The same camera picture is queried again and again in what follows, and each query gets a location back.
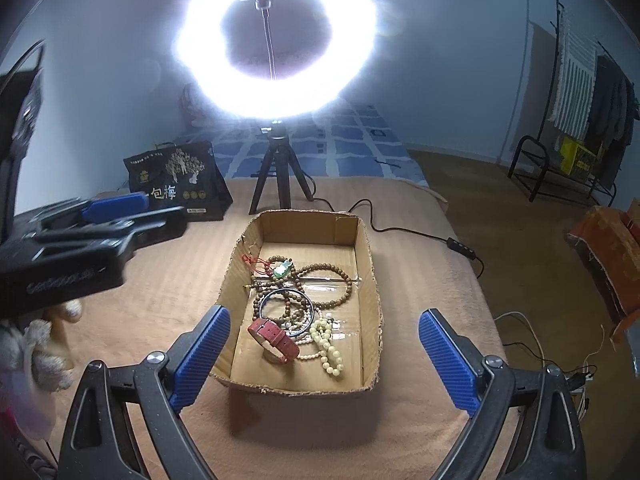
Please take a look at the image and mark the striped hanging towel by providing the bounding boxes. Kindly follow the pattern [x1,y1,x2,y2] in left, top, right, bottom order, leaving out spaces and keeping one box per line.
[547,7,598,138]

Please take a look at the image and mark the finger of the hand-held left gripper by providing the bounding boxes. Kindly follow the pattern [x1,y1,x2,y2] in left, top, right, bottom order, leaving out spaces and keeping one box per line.
[30,195,151,233]
[0,207,189,318]

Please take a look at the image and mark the dark hanging clothes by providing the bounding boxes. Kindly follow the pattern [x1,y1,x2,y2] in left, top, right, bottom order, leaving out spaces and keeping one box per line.
[585,55,638,186]

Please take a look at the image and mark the black printed gift bag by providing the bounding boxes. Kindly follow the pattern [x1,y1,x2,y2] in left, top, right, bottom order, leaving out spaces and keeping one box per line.
[123,141,233,222]

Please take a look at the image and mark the striped grey garment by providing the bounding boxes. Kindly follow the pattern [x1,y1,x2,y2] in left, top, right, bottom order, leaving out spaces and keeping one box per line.
[7,437,58,480]

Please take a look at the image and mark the red strap wristwatch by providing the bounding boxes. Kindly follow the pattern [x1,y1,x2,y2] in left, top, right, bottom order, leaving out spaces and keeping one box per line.
[247,317,301,365]

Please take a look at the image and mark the green pendant with red cord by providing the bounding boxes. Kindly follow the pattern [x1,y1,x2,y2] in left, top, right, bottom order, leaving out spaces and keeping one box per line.
[243,252,296,281]

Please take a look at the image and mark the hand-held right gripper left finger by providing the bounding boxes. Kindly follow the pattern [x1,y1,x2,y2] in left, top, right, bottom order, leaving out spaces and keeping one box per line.
[55,305,232,480]

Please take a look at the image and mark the pale green bead bracelet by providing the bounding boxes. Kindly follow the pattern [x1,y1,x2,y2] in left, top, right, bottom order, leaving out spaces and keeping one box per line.
[309,316,347,377]

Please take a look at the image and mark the thin blue bangle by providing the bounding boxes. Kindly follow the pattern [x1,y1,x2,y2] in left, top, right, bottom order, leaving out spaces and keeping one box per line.
[259,289,317,337]

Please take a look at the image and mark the black power cable with switch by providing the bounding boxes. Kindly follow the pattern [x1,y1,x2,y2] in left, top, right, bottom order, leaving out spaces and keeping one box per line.
[300,175,486,278]

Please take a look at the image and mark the ring light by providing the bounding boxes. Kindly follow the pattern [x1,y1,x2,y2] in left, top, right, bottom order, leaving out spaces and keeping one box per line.
[172,0,378,123]

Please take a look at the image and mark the yellow box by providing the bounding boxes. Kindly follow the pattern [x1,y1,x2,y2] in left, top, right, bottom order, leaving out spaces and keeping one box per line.
[557,135,601,178]

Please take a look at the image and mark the person's left hand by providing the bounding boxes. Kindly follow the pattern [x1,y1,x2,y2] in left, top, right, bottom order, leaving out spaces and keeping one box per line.
[0,300,83,393]

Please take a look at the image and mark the black clothes rack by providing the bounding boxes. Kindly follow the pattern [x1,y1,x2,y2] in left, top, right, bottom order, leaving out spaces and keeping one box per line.
[507,0,640,203]

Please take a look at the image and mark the cardboard box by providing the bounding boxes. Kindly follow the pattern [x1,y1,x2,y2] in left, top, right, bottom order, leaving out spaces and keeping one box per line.
[209,208,383,395]

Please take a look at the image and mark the small pearl necklace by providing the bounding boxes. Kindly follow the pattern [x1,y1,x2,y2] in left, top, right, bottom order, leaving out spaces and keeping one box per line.
[285,305,331,361]

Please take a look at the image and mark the white cable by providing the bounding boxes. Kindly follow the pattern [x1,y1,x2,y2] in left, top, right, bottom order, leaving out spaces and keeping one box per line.
[494,311,551,361]

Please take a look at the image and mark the white cloth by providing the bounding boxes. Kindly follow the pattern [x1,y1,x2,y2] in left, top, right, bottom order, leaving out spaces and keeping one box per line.
[0,355,53,441]

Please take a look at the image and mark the orange patterned cloth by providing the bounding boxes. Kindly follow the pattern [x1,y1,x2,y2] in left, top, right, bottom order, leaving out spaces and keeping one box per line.
[567,205,640,346]

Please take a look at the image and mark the black tripod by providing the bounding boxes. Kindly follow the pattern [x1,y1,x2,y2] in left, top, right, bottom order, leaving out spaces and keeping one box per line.
[249,120,316,216]

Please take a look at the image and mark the brown wooden bead necklace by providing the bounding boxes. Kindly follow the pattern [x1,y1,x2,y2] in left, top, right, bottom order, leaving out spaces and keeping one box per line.
[243,255,353,333]

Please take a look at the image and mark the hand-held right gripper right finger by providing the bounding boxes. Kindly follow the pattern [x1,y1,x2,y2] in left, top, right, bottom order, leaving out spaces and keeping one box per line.
[419,309,588,480]

